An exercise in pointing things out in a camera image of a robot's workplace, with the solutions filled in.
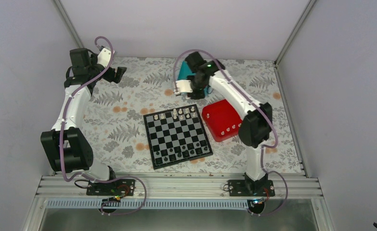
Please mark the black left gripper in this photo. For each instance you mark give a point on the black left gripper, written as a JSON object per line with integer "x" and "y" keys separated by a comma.
{"x": 110, "y": 77}

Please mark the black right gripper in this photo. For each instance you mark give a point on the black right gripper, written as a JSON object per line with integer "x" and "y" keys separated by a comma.
{"x": 201, "y": 95}

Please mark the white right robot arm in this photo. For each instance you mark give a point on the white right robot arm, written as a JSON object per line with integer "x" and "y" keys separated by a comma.
{"x": 256, "y": 117}

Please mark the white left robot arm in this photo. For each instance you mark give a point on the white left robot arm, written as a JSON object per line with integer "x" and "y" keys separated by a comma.
{"x": 66, "y": 148}

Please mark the teal square box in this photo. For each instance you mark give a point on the teal square box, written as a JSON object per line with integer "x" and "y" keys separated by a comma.
{"x": 184, "y": 71}

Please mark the red piece tray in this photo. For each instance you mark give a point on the red piece tray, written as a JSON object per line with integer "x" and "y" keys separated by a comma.
{"x": 222, "y": 120}

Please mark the black white chessboard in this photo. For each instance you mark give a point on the black white chessboard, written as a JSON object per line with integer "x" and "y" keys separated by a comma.
{"x": 168, "y": 135}

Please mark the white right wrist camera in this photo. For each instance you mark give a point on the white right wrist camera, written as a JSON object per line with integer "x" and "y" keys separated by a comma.
{"x": 183, "y": 86}

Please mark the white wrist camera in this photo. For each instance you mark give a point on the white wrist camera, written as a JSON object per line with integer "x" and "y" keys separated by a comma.
{"x": 183, "y": 86}
{"x": 104, "y": 56}

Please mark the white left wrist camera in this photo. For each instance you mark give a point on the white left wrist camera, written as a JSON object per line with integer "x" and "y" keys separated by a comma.
{"x": 104, "y": 56}

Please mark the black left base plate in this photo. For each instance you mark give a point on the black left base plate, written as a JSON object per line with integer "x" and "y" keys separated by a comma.
{"x": 124, "y": 187}

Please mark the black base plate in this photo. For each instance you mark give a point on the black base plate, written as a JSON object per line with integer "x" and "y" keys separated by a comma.
{"x": 244, "y": 188}
{"x": 124, "y": 187}

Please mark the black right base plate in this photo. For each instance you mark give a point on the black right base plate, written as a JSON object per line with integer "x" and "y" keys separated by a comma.
{"x": 244, "y": 188}

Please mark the aluminium rail frame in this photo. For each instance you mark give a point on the aluminium rail frame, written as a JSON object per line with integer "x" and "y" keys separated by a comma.
{"x": 188, "y": 186}

